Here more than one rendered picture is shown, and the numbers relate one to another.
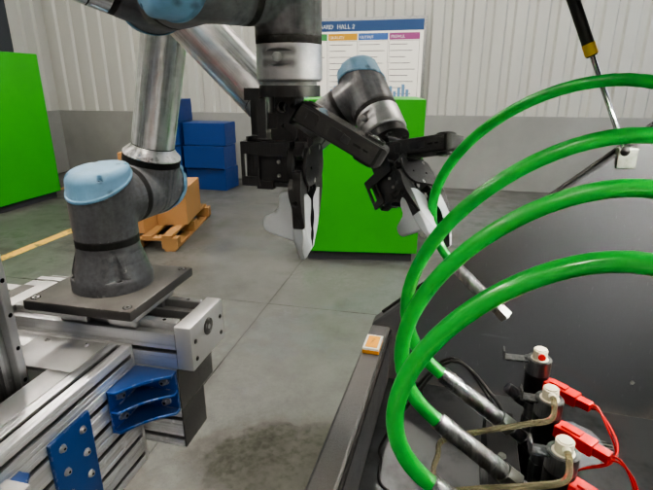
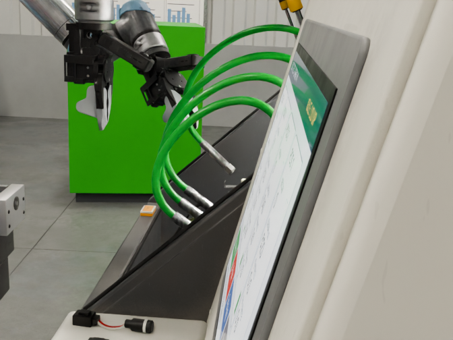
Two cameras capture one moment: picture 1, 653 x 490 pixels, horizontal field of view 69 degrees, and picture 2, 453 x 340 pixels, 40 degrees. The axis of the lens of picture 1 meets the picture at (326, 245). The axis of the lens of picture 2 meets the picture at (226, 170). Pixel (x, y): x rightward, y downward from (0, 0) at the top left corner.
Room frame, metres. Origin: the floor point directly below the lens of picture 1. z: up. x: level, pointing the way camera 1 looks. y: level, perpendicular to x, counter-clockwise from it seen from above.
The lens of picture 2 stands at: (-0.69, 0.05, 1.46)
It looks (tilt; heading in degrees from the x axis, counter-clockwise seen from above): 15 degrees down; 347
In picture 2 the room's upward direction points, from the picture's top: 3 degrees clockwise
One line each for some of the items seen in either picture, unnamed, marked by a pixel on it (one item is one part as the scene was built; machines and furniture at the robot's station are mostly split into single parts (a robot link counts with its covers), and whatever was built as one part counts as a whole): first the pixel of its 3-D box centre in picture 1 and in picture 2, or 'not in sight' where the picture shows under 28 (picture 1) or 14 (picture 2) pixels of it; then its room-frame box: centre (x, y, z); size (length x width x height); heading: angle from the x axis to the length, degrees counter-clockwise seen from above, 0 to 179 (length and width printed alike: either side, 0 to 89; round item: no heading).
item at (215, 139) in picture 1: (189, 143); not in sight; (6.85, 1.94, 0.61); 1.26 x 0.48 x 1.22; 77
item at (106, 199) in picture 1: (104, 199); not in sight; (0.89, 0.42, 1.20); 0.13 x 0.12 x 0.14; 162
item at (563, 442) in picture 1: (563, 452); not in sight; (0.35, -0.21, 1.10); 0.02 x 0.02 x 0.03
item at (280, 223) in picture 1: (286, 226); (90, 108); (0.57, 0.05, 1.24); 0.06 x 0.03 x 0.09; 74
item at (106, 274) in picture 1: (110, 259); not in sight; (0.88, 0.42, 1.09); 0.15 x 0.15 x 0.10
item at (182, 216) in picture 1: (150, 192); not in sight; (4.61, 1.73, 0.39); 1.20 x 0.85 x 0.79; 179
